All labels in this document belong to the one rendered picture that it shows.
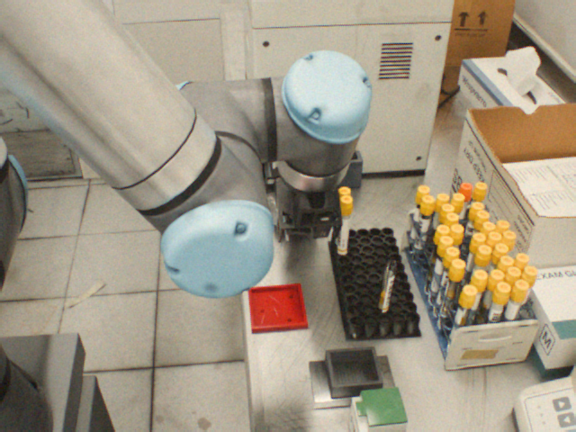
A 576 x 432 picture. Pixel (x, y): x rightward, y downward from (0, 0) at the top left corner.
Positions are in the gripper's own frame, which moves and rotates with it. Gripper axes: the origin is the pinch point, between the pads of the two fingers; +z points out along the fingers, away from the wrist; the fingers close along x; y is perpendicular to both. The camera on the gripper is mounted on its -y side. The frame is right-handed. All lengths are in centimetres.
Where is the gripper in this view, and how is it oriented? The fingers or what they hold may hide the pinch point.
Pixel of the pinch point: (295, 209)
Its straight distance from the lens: 83.3
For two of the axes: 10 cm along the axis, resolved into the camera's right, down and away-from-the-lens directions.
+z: -0.5, 3.5, 9.4
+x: 9.9, -0.7, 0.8
